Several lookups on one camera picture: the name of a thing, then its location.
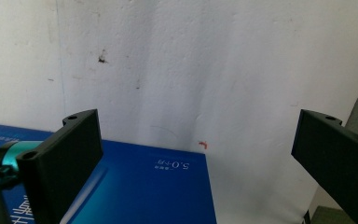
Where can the white paper sheet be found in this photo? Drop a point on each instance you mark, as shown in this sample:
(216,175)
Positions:
(199,62)

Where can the blue cardboard box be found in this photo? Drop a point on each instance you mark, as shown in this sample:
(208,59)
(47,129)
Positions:
(143,193)

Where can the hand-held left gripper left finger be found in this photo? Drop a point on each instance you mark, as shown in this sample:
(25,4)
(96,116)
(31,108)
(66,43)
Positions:
(62,161)

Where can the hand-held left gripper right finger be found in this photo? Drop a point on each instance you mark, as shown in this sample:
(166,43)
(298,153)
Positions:
(338,158)

